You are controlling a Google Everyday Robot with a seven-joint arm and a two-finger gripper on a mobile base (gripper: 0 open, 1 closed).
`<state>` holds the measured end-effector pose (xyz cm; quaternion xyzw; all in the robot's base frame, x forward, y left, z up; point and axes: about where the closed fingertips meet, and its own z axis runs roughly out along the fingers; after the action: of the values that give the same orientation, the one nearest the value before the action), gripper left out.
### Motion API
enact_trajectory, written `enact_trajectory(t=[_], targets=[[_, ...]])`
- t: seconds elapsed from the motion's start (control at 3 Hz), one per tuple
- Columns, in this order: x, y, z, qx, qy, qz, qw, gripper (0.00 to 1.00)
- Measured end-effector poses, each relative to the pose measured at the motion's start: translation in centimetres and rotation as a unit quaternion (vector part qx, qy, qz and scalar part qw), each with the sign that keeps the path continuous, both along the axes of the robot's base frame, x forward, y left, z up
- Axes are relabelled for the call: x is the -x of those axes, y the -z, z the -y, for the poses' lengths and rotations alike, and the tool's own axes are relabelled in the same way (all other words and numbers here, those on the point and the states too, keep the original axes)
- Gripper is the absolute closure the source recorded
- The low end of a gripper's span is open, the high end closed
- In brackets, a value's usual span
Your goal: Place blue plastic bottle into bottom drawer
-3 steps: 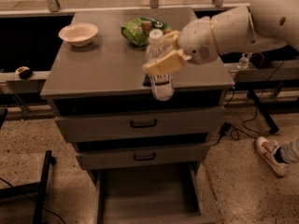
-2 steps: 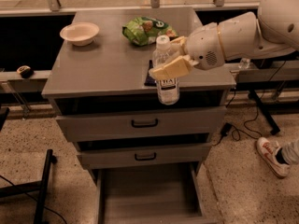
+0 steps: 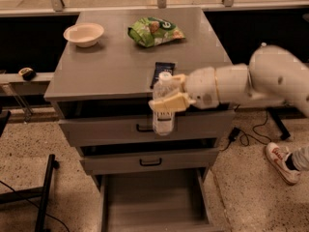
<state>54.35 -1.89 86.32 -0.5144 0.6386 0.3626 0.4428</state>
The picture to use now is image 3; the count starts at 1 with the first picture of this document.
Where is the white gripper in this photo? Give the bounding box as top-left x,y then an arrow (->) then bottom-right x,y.
149,67 -> 219,112

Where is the clear tea plastic bottle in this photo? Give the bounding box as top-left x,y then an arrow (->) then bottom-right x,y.
153,72 -> 176,136

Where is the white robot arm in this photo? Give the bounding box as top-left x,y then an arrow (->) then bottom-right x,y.
149,45 -> 309,116

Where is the grey top drawer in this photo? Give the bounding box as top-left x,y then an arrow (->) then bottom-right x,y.
59,110 -> 235,147

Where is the grey drawer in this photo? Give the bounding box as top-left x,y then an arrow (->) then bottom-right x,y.
59,110 -> 235,147
98,169 -> 225,232
80,148 -> 219,176

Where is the grey middle drawer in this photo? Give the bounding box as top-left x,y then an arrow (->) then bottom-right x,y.
80,148 -> 219,176

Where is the grey drawer cabinet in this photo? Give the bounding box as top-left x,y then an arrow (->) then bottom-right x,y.
43,7 -> 238,191

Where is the grey bottom drawer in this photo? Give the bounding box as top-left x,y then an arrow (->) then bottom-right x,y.
98,169 -> 225,232

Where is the dark blue snack bar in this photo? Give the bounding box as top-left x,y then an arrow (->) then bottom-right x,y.
150,62 -> 176,89

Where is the green chip bag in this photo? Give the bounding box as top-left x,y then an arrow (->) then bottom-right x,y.
127,16 -> 185,47

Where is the black power adapter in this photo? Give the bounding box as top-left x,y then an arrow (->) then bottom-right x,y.
228,128 -> 240,142

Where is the white paper bowl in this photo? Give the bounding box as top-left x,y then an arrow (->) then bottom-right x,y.
63,23 -> 104,47

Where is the white red sneaker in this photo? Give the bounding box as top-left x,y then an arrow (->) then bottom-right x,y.
265,142 -> 300,186

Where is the grey trouser leg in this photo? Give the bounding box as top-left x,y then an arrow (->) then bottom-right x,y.
292,146 -> 309,171

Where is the tape measure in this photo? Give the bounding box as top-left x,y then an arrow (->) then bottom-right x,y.
18,67 -> 37,81

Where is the thin black floor cable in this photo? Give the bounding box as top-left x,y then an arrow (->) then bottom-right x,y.
0,180 -> 70,232

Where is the black metal frame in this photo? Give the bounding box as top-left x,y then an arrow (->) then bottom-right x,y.
0,110 -> 61,232

